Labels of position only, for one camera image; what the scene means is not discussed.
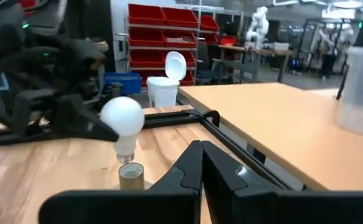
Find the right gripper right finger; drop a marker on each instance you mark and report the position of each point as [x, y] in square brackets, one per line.
[262, 208]

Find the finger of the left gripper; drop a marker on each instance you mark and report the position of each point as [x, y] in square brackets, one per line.
[75, 121]

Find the red bin shelf rack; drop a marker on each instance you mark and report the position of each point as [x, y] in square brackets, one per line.
[147, 37]
[209, 23]

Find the light wood desk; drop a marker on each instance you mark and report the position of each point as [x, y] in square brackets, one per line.
[277, 124]

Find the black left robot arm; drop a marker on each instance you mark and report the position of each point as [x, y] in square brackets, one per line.
[0, 15]

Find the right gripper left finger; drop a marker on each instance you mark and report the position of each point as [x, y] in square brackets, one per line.
[137, 208]

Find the black office chair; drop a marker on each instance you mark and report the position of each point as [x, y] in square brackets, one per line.
[203, 62]

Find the white humanoid robot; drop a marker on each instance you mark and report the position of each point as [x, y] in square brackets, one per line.
[258, 26]

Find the red plastic crate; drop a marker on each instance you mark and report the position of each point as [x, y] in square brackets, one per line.
[228, 40]

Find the wooden workbench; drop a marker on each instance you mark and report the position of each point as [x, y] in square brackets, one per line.
[262, 51]

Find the white lidded trash bin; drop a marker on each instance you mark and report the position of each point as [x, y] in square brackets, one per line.
[162, 90]

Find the blue plastic crate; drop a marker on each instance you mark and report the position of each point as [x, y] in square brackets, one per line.
[122, 81]

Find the brass lamp socket base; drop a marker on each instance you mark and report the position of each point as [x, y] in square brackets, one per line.
[131, 180]

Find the black aluminium table frame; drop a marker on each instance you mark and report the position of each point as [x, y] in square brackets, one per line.
[175, 118]

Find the white lightbulb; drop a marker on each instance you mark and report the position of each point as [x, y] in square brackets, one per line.
[123, 116]

